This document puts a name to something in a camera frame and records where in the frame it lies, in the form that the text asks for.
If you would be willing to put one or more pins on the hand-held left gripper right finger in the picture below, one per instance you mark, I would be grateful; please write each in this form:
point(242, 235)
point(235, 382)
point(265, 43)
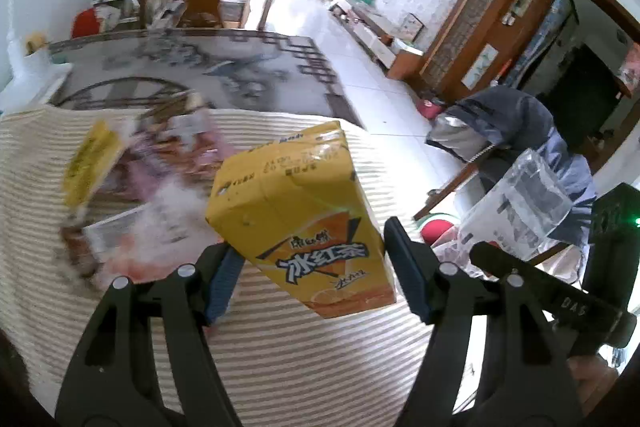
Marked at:
point(407, 267)

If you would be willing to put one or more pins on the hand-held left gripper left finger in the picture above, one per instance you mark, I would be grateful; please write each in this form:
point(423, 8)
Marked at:
point(222, 292)

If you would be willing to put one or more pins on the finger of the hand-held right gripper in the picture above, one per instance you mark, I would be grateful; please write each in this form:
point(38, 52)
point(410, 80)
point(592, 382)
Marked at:
point(560, 302)

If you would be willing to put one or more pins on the clear plastic bag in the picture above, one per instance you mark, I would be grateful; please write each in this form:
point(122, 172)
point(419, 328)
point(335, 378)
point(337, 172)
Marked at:
point(520, 202)

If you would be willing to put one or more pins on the yellow drink carton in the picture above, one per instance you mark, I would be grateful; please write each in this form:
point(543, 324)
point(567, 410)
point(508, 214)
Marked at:
point(300, 207)

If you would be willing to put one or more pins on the yellow medicine box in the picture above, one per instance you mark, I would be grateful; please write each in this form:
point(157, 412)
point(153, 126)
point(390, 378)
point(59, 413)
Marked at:
point(92, 162)

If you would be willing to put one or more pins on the person's right hand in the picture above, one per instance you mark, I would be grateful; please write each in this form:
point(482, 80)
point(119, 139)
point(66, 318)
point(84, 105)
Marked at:
point(595, 379)

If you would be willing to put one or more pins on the red white plastic wrapper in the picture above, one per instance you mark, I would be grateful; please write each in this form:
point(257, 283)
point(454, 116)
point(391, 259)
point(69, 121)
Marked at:
point(140, 237)

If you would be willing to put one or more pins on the cream striped cloth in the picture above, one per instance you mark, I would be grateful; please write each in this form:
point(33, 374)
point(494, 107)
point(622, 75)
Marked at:
point(300, 357)

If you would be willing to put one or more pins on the small red container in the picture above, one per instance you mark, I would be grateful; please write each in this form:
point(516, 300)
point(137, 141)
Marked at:
point(431, 108)

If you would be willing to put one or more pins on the blue grey jacket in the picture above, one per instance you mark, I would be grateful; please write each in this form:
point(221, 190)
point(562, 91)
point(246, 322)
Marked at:
point(510, 117)

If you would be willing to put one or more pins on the patterned glass dining table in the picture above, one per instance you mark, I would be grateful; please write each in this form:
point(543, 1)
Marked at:
point(225, 67)

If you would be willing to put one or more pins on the white television console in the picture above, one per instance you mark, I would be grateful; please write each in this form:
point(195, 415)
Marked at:
point(380, 37)

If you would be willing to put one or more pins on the small framed picture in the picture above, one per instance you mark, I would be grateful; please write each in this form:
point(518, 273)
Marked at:
point(412, 28)

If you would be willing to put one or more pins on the wooden lattice cabinet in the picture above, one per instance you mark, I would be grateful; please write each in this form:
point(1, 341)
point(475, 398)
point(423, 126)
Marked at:
point(470, 32)

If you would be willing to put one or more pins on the white foam box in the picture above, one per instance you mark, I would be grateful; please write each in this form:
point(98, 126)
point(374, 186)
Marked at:
point(30, 87)

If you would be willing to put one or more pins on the red stool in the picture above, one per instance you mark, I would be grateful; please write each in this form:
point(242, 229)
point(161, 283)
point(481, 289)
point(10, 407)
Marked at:
point(86, 23)

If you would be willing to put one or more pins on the yellow toy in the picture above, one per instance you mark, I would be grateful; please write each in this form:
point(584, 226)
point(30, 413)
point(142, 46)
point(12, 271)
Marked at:
point(36, 44)

